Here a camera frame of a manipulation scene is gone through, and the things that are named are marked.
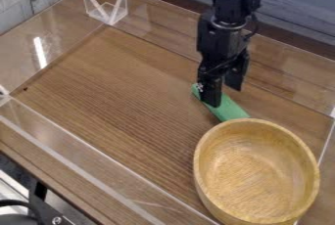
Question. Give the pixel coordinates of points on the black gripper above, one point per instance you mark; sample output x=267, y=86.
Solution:
x=223, y=47

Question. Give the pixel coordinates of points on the green rectangular block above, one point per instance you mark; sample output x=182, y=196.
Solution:
x=228, y=110

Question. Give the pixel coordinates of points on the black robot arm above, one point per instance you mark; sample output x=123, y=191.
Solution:
x=233, y=11

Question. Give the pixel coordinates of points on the brown wooden bowl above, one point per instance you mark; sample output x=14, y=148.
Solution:
x=256, y=173

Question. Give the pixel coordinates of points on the clear acrylic corner bracket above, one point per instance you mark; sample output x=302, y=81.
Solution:
x=106, y=12

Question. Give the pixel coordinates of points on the clear acrylic tray wall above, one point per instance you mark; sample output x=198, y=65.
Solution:
x=99, y=185

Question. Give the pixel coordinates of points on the black metal table bracket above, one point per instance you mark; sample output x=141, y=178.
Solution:
x=48, y=215

